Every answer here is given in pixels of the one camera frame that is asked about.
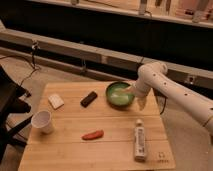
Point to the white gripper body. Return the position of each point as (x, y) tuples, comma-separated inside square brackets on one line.
[(140, 89)]

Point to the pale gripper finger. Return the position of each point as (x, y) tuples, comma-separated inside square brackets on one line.
[(141, 103)]

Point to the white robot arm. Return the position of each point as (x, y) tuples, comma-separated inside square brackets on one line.
[(153, 75)]

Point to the green ceramic bowl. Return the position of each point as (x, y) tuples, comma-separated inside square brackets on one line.
[(116, 96)]

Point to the white labelled bottle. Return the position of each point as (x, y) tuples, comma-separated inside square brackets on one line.
[(140, 153)]

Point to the black rectangular block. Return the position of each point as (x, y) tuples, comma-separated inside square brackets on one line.
[(88, 99)]

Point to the red chili pepper toy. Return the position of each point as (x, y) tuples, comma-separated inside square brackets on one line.
[(93, 135)]

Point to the wooden table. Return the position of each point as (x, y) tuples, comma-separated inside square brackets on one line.
[(65, 150)]

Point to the white sponge block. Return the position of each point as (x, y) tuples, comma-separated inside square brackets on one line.
[(56, 101)]

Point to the white paper cup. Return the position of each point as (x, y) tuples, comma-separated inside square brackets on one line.
[(42, 121)]

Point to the black chair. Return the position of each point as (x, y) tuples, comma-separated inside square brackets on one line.
[(10, 102)]

